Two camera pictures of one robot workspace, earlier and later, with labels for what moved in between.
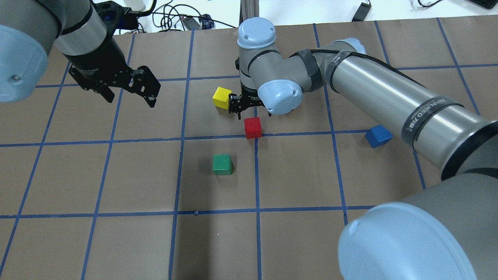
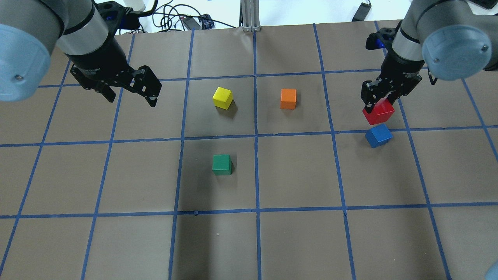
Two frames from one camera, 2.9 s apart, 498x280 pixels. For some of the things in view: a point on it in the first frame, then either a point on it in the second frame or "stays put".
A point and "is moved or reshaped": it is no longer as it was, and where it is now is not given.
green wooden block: [221, 165] stays put
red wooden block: [253, 128] is moved or reshaped
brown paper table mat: [91, 189] stays put
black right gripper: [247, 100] → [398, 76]
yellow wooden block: [220, 98] stays put
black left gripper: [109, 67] stays put
